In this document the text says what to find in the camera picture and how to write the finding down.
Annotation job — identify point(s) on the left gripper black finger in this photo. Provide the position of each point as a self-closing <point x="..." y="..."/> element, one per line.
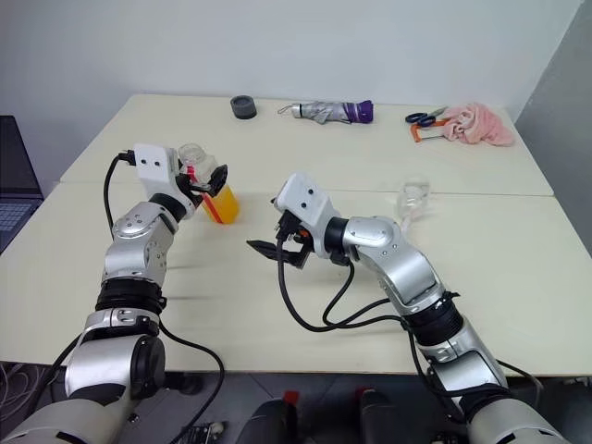
<point x="220" y="178"/>
<point x="200" y="188"/>

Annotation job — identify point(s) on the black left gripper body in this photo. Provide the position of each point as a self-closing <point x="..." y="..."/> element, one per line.
<point x="187" y="190"/>

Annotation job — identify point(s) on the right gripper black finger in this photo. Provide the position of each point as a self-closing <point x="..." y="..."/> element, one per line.
<point x="264" y="249"/>
<point x="293" y="259"/>

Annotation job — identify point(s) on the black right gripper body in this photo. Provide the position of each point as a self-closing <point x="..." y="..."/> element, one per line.
<point x="291" y="226"/>

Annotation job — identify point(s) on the orange juice bottle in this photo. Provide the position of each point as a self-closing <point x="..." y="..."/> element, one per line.
<point x="224" y="203"/>

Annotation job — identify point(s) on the clear glass cup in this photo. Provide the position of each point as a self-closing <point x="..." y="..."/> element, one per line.
<point x="411" y="196"/>

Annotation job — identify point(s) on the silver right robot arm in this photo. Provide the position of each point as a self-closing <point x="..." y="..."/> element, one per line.
<point x="402" y="268"/>

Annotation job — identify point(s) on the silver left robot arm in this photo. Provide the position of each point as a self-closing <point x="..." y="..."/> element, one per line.
<point x="134" y="259"/>

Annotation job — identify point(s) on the grey round tape roll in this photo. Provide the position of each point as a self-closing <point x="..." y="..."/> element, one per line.
<point x="243" y="107"/>

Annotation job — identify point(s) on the folded silver purple umbrella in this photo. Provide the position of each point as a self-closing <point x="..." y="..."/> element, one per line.
<point x="333" y="111"/>

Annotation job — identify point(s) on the black table clamp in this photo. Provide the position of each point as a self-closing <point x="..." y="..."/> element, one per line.
<point x="182" y="384"/>

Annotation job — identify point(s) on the dark rounded shape red mark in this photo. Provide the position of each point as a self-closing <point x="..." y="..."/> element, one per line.
<point x="377" y="416"/>
<point x="273" y="421"/>

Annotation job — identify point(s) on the dark grey laptop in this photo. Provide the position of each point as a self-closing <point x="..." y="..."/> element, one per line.
<point x="14" y="185"/>

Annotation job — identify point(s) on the pink fluffy towel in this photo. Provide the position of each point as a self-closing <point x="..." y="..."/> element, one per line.
<point x="481" y="122"/>

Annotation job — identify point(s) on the grey partition panel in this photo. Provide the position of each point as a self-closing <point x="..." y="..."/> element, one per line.
<point x="564" y="115"/>

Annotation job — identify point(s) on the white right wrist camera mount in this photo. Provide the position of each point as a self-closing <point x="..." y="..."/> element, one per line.
<point x="305" y="199"/>

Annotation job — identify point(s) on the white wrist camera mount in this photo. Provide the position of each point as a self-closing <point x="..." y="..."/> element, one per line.
<point x="155" y="162"/>
<point x="305" y="199"/>

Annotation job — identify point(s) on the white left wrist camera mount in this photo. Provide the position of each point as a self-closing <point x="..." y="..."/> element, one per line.
<point x="155" y="162"/>

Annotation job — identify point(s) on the orange frame hacksaw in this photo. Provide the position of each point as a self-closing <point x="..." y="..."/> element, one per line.
<point x="413" y="131"/>

